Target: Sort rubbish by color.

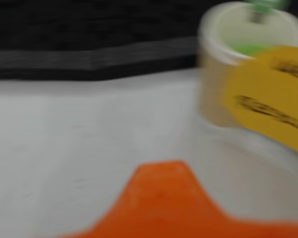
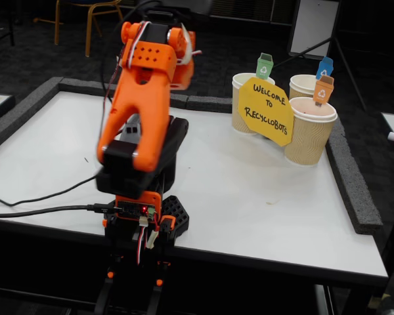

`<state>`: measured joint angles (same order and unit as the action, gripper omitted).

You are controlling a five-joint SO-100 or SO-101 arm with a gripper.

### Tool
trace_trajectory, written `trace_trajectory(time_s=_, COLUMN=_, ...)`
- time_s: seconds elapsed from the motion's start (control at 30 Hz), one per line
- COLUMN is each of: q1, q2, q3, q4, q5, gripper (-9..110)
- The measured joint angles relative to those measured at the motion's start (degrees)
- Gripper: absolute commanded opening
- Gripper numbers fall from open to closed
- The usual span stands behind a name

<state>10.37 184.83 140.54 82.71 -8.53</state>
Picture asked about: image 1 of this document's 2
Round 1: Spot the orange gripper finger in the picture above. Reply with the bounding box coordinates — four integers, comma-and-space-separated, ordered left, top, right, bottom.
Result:
57, 160, 298, 238

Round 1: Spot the green paper wad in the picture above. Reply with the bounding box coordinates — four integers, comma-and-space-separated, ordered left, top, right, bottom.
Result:
232, 44, 273, 57

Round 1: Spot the paper cup with green label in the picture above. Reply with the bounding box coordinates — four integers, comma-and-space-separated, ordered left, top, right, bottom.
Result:
197, 1, 298, 130

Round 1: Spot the yellow welcome sign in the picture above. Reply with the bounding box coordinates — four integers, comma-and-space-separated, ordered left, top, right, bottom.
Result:
222, 46, 298, 158

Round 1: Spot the green recycling bin label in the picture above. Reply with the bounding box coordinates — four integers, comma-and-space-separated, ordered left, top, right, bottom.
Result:
245, 0, 292, 24

